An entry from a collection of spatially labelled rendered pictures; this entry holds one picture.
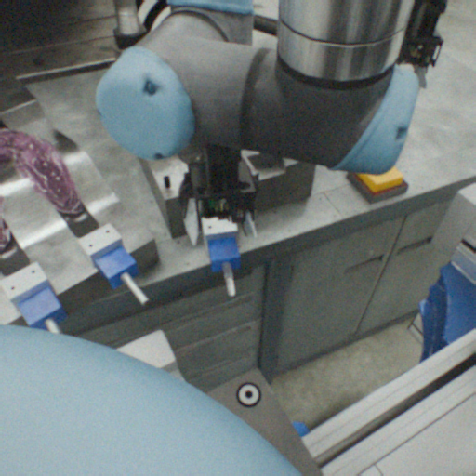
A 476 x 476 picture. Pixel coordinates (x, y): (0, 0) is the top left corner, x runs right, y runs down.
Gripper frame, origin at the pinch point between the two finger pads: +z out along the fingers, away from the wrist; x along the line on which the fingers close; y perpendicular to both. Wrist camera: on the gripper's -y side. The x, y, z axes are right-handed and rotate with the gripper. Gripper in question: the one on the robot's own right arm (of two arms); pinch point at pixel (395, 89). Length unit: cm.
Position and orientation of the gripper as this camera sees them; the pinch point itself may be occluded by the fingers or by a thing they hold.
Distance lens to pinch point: 101.7
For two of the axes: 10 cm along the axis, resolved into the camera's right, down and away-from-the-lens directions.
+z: 0.0, 6.6, 7.6
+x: 10.0, 0.3, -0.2
